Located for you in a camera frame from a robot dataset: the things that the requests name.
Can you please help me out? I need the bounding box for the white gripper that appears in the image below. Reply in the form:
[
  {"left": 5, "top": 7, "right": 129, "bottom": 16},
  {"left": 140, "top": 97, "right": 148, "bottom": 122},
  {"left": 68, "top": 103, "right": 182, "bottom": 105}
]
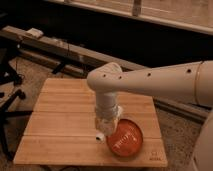
[{"left": 95, "top": 105, "right": 123, "bottom": 136}]

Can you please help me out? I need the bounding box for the white plastic bottle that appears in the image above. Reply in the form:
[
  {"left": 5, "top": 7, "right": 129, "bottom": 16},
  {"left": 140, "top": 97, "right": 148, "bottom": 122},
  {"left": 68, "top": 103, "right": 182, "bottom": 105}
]
[{"left": 96, "top": 133, "right": 106, "bottom": 142}]

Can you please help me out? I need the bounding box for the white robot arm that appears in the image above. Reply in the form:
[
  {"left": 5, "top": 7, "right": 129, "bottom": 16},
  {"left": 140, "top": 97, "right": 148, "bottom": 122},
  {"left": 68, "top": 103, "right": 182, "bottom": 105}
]
[{"left": 87, "top": 61, "right": 213, "bottom": 171}]

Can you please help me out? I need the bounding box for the orange ceramic bowl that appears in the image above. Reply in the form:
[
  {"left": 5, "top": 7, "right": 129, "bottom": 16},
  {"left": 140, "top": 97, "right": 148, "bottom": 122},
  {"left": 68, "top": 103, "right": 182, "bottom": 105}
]
[{"left": 106, "top": 119, "right": 143, "bottom": 157}]

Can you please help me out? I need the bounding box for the wooden board table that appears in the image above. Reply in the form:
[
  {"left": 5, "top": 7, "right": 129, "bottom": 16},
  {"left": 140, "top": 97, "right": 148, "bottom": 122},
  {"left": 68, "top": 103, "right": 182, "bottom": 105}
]
[{"left": 14, "top": 78, "right": 168, "bottom": 167}]

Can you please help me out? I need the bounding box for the long wooden beam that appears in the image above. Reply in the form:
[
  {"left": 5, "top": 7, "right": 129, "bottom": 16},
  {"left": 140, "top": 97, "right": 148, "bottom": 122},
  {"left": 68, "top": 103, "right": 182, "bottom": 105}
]
[{"left": 0, "top": 26, "right": 210, "bottom": 121}]

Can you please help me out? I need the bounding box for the small white box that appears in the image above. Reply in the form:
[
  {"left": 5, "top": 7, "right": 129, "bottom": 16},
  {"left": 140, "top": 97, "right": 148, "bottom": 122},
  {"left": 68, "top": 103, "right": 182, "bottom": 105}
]
[{"left": 26, "top": 28, "right": 43, "bottom": 38}]

